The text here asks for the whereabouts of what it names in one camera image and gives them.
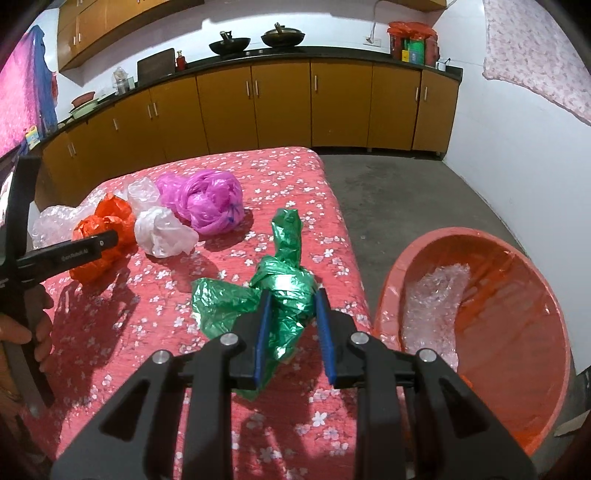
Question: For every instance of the pink floral hanging cloth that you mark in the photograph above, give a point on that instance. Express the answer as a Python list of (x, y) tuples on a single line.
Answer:
[(525, 46)]

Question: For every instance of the person left hand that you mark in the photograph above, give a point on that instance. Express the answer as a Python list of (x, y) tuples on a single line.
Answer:
[(38, 303)]

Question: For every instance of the red plastic basin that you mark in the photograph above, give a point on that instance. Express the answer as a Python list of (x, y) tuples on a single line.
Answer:
[(511, 335)]

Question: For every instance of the dark green plastic bag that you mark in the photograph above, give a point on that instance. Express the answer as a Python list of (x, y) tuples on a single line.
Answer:
[(272, 295)]

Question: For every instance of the magenta plastic bag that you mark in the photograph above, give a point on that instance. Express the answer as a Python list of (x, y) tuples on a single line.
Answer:
[(210, 201)]

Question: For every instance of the pink blue hanging cloth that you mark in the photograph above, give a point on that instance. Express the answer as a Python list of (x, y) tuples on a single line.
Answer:
[(27, 93)]

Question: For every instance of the orange lower kitchen cabinets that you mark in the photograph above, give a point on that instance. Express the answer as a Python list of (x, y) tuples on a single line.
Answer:
[(314, 103)]

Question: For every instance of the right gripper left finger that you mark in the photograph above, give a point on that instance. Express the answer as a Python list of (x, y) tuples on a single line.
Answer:
[(134, 434)]

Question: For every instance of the green box on counter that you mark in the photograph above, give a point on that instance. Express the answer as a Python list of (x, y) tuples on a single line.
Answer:
[(416, 51)]

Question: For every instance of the red plastic bag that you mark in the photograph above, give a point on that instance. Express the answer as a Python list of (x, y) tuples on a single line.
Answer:
[(113, 224)]

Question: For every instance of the black wok with lid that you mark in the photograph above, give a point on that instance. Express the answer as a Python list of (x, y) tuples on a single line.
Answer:
[(282, 37)]

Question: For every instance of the orange kitchen cabinets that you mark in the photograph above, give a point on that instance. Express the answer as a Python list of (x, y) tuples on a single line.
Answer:
[(314, 103), (86, 28)]

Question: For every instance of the red bag on counter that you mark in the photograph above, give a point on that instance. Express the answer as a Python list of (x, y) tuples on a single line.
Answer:
[(400, 32)]

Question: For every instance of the black wok with utensil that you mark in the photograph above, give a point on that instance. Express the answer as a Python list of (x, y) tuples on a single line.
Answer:
[(229, 44)]

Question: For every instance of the red bottle on counter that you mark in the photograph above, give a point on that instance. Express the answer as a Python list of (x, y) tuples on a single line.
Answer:
[(180, 61)]

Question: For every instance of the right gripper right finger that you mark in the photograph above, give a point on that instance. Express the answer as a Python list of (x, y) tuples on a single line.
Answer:
[(455, 435)]

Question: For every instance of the orange upper kitchen cabinets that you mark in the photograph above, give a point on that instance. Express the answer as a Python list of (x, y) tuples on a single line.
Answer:
[(86, 28)]

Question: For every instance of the clear bubble wrap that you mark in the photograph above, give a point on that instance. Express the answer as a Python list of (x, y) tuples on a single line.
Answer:
[(430, 312)]

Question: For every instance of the red floral tablecloth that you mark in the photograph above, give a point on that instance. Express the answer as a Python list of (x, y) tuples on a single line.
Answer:
[(298, 427)]

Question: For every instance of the dark cutting board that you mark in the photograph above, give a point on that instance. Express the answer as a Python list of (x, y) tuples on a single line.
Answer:
[(156, 66)]

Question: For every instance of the white plastic bag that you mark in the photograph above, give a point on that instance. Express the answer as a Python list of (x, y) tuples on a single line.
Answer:
[(159, 233)]

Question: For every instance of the pale pink plastic bag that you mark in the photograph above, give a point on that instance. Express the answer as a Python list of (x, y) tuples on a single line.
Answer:
[(141, 195)]

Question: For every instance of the stacked bowls on counter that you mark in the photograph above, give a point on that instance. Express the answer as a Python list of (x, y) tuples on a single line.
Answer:
[(83, 105)]

